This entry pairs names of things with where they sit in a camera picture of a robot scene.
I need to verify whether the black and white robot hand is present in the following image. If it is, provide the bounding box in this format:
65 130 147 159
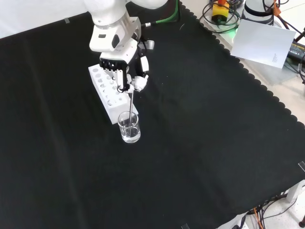
89 23 150 94

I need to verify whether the clear glass rod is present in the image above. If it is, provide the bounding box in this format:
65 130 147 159
128 92 134 125

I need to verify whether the white test tube rack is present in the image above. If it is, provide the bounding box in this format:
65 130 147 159
88 63 139 125

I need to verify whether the clear glass beaker with water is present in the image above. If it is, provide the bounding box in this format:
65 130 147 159
117 111 141 144

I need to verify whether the yellow stop button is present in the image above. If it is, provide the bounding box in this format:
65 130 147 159
211 0 231 22

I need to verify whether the black bench cloth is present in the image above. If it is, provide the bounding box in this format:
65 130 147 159
0 0 305 229

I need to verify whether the pale board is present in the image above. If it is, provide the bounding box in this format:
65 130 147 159
230 19 297 70

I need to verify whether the black power adapter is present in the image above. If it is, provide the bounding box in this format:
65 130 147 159
287 39 305 62

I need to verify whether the white table leg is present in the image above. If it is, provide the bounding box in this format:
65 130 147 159
285 181 305 203

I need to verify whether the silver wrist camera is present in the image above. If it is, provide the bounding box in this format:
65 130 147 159
138 39 156 51

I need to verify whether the green cable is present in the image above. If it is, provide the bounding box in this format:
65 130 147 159
142 0 180 27

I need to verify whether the black floor cable tangle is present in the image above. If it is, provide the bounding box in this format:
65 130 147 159
245 198 305 229

